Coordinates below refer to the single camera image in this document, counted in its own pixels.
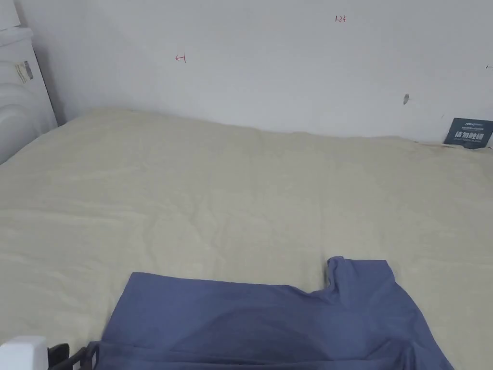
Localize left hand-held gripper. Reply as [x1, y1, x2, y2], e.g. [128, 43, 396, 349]
[0, 335, 102, 370]

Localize bed with beige sheet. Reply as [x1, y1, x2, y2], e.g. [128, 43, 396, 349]
[0, 107, 493, 370]

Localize white washing machine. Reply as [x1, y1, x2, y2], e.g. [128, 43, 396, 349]
[0, 0, 58, 166]

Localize dark card with white print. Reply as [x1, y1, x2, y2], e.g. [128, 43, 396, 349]
[443, 118, 493, 148]

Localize dark blue shirt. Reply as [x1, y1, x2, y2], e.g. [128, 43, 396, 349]
[89, 256, 456, 370]

